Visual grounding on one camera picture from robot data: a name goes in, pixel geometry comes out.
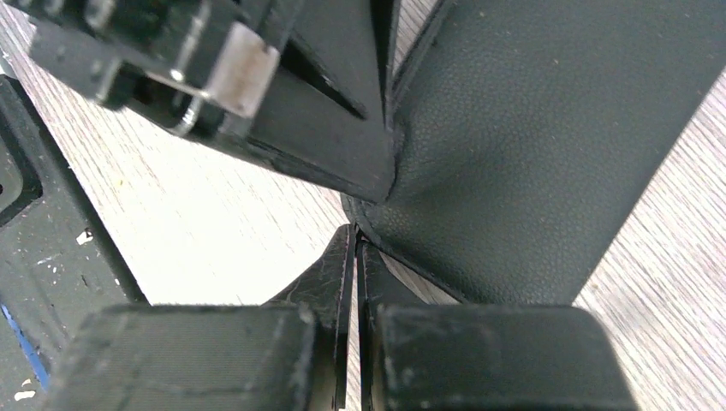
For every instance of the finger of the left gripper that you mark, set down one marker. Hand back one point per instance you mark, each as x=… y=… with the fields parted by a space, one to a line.
x=324 y=119

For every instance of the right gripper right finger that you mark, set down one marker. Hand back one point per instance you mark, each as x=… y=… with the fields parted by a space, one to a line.
x=420 y=356

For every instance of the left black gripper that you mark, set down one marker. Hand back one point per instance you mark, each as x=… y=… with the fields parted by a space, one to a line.
x=186 y=66

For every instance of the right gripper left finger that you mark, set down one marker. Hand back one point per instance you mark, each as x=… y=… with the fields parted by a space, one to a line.
x=289 y=353

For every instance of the black zip tool case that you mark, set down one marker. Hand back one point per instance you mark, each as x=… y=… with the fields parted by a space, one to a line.
x=526 y=133

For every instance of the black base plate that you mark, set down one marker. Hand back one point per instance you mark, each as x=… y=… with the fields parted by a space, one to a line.
x=58 y=262

